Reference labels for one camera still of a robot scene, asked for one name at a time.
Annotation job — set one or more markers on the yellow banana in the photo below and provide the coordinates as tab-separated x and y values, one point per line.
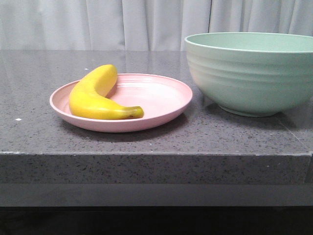
88	97

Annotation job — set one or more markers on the pink plate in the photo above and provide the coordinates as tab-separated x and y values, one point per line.
162	99

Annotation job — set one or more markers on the green bowl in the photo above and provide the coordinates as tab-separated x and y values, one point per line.
251	73

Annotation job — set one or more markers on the white curtain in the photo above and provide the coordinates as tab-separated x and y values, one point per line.
142	25

